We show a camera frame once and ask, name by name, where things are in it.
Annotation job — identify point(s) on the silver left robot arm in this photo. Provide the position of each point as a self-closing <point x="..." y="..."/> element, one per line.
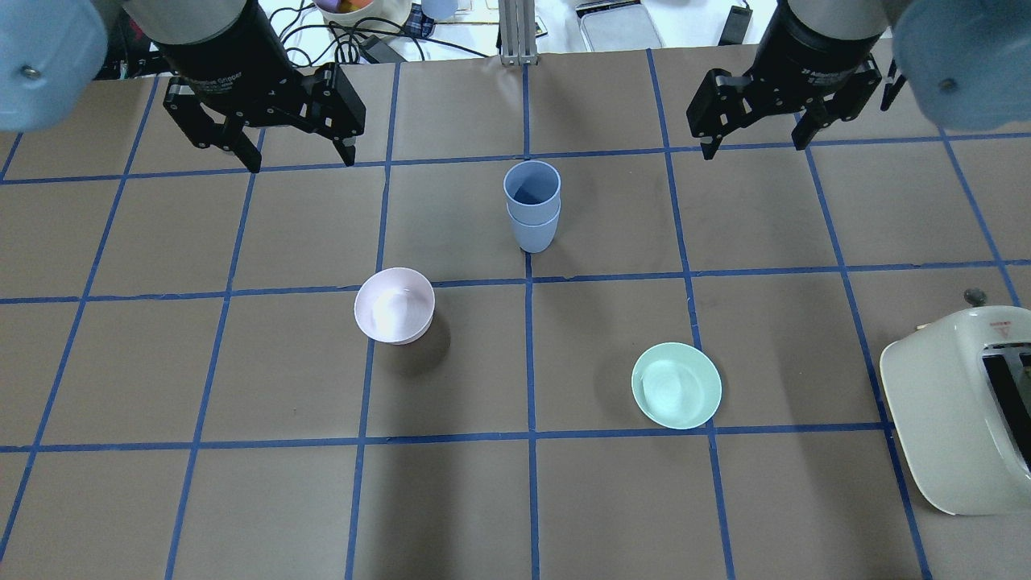
<point x="51" y="50"/>

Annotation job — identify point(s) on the black power adapter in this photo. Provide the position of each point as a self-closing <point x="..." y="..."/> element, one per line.
<point x="736" y="25"/>

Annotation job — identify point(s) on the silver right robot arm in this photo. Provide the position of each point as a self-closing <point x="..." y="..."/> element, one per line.
<point x="967" y="63"/>

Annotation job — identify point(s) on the blue plastic cup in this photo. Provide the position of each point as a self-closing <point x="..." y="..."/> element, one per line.
<point x="535" y="238"/>
<point x="532" y="190"/>

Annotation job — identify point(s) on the white toaster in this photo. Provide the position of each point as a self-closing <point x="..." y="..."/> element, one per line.
<point x="958" y="392"/>

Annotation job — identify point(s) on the aluminium frame post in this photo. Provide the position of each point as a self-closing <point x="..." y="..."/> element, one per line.
<point x="517" y="33"/>

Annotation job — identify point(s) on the grey kitchen scale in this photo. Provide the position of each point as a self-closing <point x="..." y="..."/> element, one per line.
<point x="615" y="26"/>

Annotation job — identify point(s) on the bowl of coloured blocks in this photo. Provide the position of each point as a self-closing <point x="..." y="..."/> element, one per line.
<point x="373" y="13"/>

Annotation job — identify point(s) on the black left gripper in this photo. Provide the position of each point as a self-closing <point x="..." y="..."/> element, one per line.
<point x="224" y="58"/>

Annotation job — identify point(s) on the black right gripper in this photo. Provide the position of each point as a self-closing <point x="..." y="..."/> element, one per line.
<point x="821" y="52"/>

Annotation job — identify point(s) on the pink plastic bowl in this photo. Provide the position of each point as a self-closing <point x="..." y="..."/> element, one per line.
<point x="395" y="306"/>

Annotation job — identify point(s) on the green plastic bowl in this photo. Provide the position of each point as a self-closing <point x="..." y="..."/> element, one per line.
<point x="676" y="386"/>

